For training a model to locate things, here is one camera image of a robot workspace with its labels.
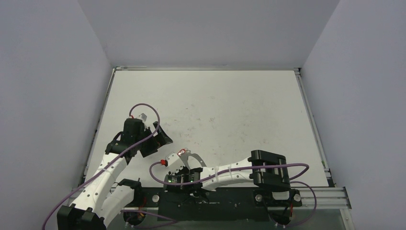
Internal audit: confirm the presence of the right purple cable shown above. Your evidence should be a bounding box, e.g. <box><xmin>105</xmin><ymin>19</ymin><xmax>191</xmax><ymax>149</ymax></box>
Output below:
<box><xmin>149</xmin><ymin>160</ymin><xmax>318</xmax><ymax>229</ymax></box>

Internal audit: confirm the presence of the red tagged key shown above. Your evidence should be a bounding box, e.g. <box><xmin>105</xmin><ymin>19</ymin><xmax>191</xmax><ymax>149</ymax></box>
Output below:
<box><xmin>177</xmin><ymin>149</ymin><xmax>187</xmax><ymax>157</ymax></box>

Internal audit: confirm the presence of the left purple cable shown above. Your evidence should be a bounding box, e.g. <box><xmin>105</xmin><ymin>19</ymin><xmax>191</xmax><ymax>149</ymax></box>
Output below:
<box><xmin>41</xmin><ymin>103</ymin><xmax>178</xmax><ymax>230</ymax></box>

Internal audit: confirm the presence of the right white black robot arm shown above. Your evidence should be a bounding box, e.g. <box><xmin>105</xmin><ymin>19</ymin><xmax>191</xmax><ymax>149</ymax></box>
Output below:
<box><xmin>163</xmin><ymin>149</ymin><xmax>291</xmax><ymax>206</ymax></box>

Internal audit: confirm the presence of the metal key holder ring plate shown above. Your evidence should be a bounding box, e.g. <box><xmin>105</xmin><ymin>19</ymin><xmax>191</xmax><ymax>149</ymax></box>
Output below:
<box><xmin>180</xmin><ymin>148</ymin><xmax>206</xmax><ymax>170</ymax></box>

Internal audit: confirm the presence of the purple cable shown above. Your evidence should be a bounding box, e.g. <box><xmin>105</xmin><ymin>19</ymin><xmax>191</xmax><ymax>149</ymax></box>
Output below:
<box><xmin>149</xmin><ymin>160</ymin><xmax>318</xmax><ymax>229</ymax></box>
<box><xmin>41</xmin><ymin>103</ymin><xmax>178</xmax><ymax>230</ymax></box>

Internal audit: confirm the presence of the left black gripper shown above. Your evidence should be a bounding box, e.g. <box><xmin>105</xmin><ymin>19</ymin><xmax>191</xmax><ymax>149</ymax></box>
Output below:
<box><xmin>135</xmin><ymin>122</ymin><xmax>172</xmax><ymax>157</ymax></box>

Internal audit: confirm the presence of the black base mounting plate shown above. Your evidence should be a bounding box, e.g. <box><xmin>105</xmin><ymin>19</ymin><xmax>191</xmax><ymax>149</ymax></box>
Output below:
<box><xmin>125</xmin><ymin>187</ymin><xmax>302</xmax><ymax>221</ymax></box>

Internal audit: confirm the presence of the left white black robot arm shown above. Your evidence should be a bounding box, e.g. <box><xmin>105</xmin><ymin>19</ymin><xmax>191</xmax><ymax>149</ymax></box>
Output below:
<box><xmin>56</xmin><ymin>114</ymin><xmax>173</xmax><ymax>230</ymax></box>

